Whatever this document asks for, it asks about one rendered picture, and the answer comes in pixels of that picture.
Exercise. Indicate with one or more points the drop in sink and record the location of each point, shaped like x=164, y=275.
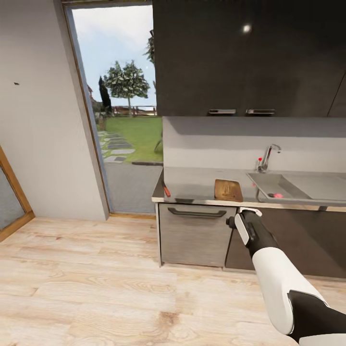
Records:
x=323, y=188

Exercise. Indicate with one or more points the door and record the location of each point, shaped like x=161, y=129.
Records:
x=15, y=210

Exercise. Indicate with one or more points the dishwasher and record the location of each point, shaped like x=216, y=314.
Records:
x=195, y=233

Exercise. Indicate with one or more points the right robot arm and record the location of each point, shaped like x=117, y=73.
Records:
x=294, y=306

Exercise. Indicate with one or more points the parer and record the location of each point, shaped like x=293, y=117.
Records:
x=166, y=189

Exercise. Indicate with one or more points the cutting board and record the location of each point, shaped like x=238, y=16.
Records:
x=228, y=190

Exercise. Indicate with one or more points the fixed window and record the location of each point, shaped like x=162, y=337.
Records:
x=113, y=47

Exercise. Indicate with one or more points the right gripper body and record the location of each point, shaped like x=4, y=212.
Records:
x=232, y=222

